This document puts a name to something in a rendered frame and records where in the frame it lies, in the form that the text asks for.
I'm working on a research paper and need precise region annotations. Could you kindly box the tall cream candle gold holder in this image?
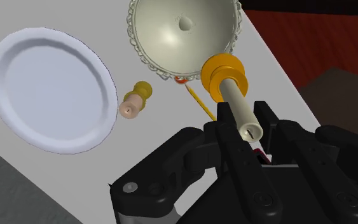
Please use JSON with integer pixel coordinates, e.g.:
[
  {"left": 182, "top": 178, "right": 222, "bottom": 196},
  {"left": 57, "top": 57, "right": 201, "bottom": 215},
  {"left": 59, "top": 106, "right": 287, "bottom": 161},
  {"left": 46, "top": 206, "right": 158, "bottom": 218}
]
[{"left": 200, "top": 53, "right": 264, "bottom": 143}]

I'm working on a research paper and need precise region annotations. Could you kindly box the yellow pencil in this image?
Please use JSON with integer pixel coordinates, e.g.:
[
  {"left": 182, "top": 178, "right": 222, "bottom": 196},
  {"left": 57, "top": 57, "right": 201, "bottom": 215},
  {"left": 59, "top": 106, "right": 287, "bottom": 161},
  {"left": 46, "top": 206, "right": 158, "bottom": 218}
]
[{"left": 184, "top": 83, "right": 217, "bottom": 122}]

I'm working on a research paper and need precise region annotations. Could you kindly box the short pink candle gold holder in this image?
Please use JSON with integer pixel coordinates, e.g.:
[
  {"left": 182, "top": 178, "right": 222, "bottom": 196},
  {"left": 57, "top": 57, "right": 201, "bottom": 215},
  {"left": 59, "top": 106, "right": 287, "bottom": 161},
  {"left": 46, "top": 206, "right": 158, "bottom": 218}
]
[{"left": 118, "top": 81, "right": 153, "bottom": 120}]

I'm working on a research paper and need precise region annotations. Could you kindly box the cream bowl with lace rim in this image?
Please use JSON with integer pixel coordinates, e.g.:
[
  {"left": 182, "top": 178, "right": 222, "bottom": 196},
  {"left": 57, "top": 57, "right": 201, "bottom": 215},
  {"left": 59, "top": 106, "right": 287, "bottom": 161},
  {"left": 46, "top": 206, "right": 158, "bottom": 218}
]
[{"left": 126, "top": 0, "right": 243, "bottom": 81}]

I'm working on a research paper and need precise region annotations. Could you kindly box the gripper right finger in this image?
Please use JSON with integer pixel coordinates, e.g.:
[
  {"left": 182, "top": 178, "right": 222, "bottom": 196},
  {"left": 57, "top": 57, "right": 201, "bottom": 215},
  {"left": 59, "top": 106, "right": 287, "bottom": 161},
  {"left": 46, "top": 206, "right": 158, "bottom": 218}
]
[{"left": 252, "top": 101, "right": 358, "bottom": 224}]

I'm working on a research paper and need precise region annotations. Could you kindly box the dark brown furniture block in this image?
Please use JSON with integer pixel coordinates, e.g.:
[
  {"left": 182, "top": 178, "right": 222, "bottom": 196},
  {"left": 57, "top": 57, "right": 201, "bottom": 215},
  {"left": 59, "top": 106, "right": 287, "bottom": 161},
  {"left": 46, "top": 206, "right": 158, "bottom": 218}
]
[{"left": 297, "top": 66, "right": 358, "bottom": 135}]

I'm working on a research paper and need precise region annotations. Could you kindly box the white round plate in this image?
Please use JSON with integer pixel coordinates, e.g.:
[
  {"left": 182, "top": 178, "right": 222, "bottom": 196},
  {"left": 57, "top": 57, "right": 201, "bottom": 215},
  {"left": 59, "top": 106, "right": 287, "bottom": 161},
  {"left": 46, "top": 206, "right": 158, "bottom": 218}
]
[{"left": 0, "top": 27, "right": 120, "bottom": 155}]

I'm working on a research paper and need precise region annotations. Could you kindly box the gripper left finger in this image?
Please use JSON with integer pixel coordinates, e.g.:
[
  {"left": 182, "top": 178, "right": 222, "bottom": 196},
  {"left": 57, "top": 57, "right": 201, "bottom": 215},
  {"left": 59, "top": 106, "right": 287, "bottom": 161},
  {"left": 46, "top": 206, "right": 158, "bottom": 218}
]
[{"left": 109, "top": 101, "right": 284, "bottom": 224}]

